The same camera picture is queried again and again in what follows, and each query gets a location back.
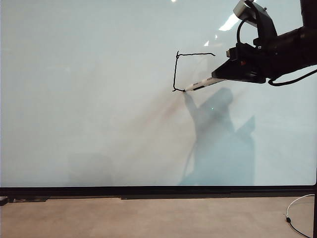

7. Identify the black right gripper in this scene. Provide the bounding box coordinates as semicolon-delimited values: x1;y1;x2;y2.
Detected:
211;37;282;84

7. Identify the white marker pen black tip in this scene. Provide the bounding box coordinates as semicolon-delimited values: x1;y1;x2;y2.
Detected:
182;76;224;94

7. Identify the black whiteboard stand leg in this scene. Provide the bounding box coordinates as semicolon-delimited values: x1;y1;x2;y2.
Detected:
313;185;317;238

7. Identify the thin black camera cable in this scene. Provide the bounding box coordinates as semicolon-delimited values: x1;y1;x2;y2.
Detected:
236;18;252;47

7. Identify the thick black cable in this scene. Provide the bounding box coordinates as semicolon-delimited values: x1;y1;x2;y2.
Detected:
268;68;317;87

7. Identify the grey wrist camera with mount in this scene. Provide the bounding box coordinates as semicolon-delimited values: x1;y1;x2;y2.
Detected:
233;0;278;43

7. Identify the white cable with black connector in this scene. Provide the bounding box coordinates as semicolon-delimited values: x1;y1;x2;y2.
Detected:
285;193;316;238

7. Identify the white glass whiteboard black frame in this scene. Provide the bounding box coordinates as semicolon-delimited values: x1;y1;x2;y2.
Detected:
0;0;317;203

